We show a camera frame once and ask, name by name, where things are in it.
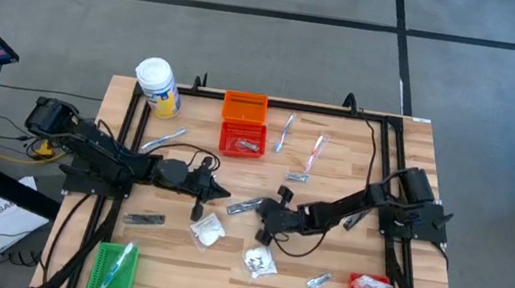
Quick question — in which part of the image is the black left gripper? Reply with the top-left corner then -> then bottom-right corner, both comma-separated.
178,152 -> 237,227

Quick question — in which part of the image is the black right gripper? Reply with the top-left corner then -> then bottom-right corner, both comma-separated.
252,182 -> 316,252

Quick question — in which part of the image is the cotton swabs plastic bag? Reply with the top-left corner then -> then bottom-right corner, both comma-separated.
240,241 -> 282,284

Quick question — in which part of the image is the silver nail clipper packet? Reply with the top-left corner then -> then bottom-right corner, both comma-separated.
234,138 -> 262,154
284,170 -> 311,185
305,269 -> 334,288

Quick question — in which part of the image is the cotton pads plastic bag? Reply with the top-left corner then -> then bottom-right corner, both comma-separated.
185,208 -> 230,255

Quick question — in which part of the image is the small red plastic basket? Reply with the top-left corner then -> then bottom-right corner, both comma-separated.
217,118 -> 270,162

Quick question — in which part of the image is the packaged light blue toothbrush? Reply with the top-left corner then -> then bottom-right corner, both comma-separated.
139,121 -> 189,158

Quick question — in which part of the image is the packaged red toothbrush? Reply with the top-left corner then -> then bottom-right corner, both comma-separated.
302,130 -> 332,178

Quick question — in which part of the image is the orange plastic basket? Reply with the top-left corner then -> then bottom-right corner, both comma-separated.
220,89 -> 270,127

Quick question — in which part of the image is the Lysol wipes canister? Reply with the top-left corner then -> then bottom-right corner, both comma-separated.
128,53 -> 188,122

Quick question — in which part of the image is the blue white toothbrush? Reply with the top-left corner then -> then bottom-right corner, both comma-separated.
99,237 -> 138,288

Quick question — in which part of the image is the white cotton plastic bag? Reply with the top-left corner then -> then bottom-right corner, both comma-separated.
350,273 -> 395,288

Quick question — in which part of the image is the green plastic basket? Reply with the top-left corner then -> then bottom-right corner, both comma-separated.
85,239 -> 142,288

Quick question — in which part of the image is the black cart base beam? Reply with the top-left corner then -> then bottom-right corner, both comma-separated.
0,160 -> 66,222

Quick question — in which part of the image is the white printed booklet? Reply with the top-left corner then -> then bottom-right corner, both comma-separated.
0,171 -> 56,261

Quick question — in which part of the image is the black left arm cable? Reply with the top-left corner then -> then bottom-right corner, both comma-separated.
153,137 -> 224,173

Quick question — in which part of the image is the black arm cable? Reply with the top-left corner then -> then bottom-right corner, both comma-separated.
153,137 -> 224,173
354,118 -> 384,192

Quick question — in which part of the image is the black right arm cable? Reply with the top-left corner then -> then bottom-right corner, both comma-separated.
354,118 -> 384,192

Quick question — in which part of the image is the yellow floor cable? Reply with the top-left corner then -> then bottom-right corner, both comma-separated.
0,132 -> 71,172

